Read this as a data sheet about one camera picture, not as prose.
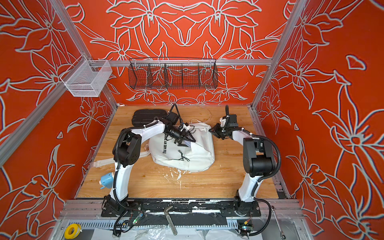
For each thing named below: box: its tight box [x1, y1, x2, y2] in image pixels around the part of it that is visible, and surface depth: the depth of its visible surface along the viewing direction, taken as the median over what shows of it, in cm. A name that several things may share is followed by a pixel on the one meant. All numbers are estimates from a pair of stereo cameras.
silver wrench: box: [271, 205, 286, 240], surface depth 68 cm
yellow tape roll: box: [64, 223, 83, 240], surface depth 68 cm
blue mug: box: [100, 172, 114, 189], surface depth 77 cm
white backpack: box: [92, 122, 216, 173], surface depth 87 cm
